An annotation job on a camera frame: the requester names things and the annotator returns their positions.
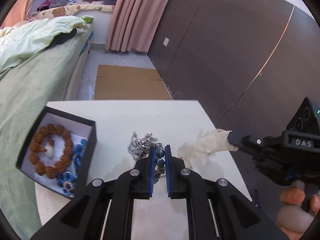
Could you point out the pink curtain left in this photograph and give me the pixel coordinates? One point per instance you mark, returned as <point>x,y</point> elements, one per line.
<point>18,13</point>

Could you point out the white tissue paper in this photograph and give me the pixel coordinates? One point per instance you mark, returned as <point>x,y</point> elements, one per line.
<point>196,154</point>

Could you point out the green bed mattress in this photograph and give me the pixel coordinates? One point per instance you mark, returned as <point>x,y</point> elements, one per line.
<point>25,90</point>

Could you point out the floral window seat cushion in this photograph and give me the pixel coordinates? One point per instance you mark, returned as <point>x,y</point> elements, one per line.
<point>70,10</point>

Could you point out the brown cardboard sheet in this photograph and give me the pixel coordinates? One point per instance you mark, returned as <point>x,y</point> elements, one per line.
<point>129,83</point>

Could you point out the right hand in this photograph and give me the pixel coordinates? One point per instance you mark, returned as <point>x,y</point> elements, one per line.
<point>291,218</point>

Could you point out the black garment on bed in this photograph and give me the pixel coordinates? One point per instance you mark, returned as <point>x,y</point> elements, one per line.
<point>63,37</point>

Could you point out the white wall socket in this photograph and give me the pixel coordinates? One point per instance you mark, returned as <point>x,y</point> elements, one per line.
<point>166,41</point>

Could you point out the pink curtain right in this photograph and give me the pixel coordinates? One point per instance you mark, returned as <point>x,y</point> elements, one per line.
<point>133,25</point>

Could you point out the light green duvet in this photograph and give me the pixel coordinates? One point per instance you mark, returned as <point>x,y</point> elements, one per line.
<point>20,43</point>

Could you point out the pink curtain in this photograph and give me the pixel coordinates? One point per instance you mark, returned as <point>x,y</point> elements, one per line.
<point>133,25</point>
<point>18,13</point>

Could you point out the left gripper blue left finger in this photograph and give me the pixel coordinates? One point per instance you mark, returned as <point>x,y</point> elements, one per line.
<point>105,209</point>

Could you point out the black jewelry box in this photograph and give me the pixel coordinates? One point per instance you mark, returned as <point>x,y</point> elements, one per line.
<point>58,150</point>

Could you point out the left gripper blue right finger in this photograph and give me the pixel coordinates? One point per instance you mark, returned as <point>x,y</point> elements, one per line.
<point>216,209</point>

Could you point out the dark brown wardrobe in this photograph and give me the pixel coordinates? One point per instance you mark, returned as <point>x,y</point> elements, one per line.
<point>249,63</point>

